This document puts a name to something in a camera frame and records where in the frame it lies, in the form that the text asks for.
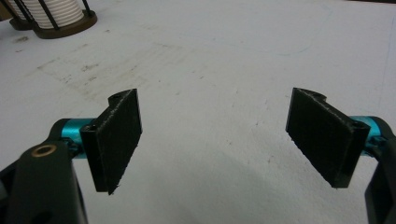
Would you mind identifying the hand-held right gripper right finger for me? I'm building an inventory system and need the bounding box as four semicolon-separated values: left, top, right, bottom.
285;87;383;189

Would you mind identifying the stack of white paper cups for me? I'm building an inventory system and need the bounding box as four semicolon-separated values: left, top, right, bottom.
8;0;85;31

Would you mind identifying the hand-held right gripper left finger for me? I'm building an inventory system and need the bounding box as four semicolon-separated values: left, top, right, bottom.
61;88;143;196

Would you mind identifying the black wire cup holder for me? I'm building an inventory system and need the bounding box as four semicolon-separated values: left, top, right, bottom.
0;0;35;32
8;0;98;40

